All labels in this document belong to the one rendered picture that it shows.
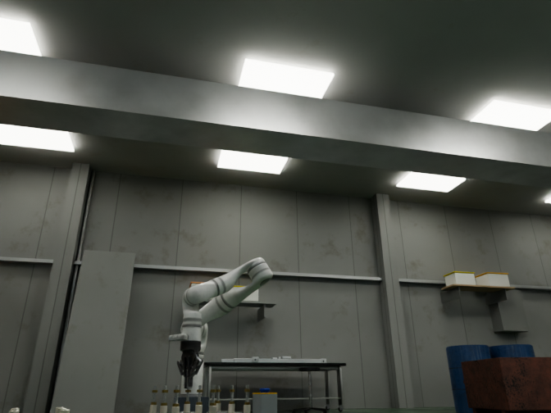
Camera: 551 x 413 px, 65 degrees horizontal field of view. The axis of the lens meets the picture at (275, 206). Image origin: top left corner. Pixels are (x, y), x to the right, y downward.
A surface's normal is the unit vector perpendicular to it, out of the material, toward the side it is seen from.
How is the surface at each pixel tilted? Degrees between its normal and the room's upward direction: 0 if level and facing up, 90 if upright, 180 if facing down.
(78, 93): 90
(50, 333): 90
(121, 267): 81
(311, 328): 90
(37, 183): 90
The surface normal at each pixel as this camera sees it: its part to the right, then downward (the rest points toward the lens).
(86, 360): 0.24, -0.53
